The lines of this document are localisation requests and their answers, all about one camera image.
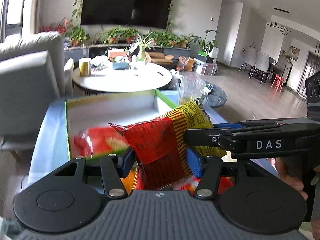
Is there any red yellow snack bag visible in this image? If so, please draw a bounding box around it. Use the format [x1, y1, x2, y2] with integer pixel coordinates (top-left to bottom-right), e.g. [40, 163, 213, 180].
[110, 98, 213, 190]

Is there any person's right hand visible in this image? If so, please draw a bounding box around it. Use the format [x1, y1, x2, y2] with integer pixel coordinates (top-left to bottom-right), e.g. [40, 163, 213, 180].
[275, 158, 308, 200]

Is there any red snack packet in box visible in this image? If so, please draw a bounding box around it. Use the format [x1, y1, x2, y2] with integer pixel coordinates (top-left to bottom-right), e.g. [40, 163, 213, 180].
[72, 126, 129, 160]

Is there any green white cardboard box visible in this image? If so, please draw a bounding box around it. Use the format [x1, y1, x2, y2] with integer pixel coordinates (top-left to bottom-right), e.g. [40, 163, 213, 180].
[65, 89, 178, 159]

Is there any red stool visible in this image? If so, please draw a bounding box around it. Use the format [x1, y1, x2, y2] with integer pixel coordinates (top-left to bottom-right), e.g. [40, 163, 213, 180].
[271, 75, 284, 92]

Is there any clear glass jar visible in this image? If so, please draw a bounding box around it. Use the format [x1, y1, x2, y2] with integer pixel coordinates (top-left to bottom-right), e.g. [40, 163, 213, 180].
[178, 72, 208, 105]

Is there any blue striped tablecloth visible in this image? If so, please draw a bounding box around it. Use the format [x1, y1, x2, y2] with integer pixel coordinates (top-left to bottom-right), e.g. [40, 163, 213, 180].
[26, 89, 279, 186]

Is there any white dining chair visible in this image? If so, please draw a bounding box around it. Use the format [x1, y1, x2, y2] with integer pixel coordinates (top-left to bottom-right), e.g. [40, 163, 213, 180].
[249, 51, 270, 84]

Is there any round white coffee table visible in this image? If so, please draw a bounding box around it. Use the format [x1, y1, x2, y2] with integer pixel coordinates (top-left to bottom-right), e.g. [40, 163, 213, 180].
[72, 62, 172, 93]

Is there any clear plastic storage bin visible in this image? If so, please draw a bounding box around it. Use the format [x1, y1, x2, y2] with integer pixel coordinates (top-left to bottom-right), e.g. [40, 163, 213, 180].
[193, 58, 218, 76]

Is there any blue snack tray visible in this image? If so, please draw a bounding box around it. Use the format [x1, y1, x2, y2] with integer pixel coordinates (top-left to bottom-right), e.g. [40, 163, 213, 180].
[112, 56, 130, 70]

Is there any spider plant in glass vase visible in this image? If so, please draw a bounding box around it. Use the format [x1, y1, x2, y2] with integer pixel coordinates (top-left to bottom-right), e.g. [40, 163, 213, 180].
[133, 33, 153, 62]

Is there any yellow tin can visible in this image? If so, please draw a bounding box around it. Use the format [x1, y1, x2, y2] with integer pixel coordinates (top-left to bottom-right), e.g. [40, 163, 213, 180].
[79, 57, 92, 77]

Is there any brown cardboard box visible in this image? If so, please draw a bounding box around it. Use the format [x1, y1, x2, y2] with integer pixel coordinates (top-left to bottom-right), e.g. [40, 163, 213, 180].
[145, 52, 174, 65]

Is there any tv console cabinet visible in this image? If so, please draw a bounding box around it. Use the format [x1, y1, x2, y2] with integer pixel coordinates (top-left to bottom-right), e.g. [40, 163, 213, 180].
[64, 44, 191, 63]

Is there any grey sofa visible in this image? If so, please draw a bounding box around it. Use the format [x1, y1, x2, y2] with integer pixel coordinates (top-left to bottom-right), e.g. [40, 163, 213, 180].
[1, 31, 74, 152]

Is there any potted green plant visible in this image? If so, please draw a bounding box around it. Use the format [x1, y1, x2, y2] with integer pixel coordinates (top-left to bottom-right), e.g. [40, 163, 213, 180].
[67, 25, 90, 47]

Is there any red flower plant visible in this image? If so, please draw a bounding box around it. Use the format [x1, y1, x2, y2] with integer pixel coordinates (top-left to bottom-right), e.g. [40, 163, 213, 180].
[39, 18, 73, 35]

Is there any black wall television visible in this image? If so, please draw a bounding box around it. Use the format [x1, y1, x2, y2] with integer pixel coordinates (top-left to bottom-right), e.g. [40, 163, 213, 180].
[80, 0, 171, 29]

